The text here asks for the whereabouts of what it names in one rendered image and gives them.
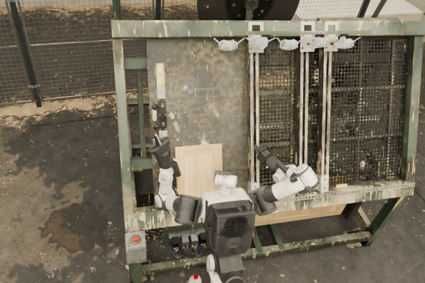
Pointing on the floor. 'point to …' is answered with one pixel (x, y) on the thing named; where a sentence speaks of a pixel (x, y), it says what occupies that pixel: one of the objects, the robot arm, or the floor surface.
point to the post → (137, 272)
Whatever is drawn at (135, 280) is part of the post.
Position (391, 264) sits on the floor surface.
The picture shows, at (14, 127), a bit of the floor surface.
